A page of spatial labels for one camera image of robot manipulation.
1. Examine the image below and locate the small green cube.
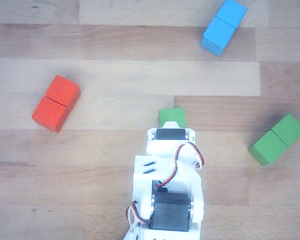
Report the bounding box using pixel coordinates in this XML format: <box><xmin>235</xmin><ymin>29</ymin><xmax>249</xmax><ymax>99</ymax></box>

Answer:
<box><xmin>158</xmin><ymin>107</ymin><xmax>187</xmax><ymax>128</ymax></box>

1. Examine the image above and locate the long green block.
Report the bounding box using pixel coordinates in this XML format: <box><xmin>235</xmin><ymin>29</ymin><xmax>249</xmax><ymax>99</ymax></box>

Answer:
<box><xmin>248</xmin><ymin>113</ymin><xmax>300</xmax><ymax>167</ymax></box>

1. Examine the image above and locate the red black forearm servo cable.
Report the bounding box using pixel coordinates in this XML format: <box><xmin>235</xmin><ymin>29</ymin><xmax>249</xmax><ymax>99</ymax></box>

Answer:
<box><xmin>126</xmin><ymin>201</ymin><xmax>151</xmax><ymax>232</ymax></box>

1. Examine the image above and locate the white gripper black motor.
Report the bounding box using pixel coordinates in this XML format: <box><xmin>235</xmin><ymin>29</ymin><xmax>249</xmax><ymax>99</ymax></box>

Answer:
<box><xmin>146</xmin><ymin>121</ymin><xmax>206</xmax><ymax>171</ymax></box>

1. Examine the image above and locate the long blue block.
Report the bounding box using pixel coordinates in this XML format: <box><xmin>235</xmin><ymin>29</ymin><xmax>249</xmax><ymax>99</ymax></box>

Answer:
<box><xmin>199</xmin><ymin>0</ymin><xmax>248</xmax><ymax>57</ymax></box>

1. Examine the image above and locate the red black gripper servo cable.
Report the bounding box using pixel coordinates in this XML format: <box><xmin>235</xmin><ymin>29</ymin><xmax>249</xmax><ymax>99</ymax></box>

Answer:
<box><xmin>156</xmin><ymin>141</ymin><xmax>206</xmax><ymax>188</ymax></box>

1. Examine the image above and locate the long red block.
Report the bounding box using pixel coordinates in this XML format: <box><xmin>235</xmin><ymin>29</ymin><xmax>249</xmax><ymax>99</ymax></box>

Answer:
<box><xmin>31</xmin><ymin>74</ymin><xmax>81</xmax><ymax>134</ymax></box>

